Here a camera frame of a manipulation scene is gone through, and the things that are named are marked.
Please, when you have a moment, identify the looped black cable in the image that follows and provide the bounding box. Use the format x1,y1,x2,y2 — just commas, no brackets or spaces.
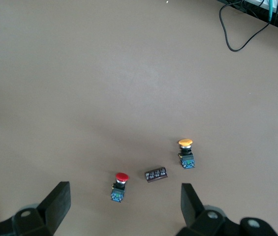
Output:
218,0,273,52

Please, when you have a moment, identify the dark brown electronic component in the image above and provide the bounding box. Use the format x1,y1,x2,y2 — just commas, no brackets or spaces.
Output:
145,167,168,184

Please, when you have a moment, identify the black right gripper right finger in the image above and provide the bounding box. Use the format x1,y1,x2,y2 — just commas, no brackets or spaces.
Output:
175,183,278,236

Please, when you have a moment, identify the yellow mushroom push button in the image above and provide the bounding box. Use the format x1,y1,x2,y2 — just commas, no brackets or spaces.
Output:
177,138,196,170

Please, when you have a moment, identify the teal cable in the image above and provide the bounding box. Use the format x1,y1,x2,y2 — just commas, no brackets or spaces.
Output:
267,0,277,23

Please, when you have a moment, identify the red mushroom push button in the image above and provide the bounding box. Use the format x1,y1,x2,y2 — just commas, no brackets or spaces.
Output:
110,172,129,203

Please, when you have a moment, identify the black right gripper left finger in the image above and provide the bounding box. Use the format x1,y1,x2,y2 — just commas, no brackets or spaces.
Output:
0,181,71,236

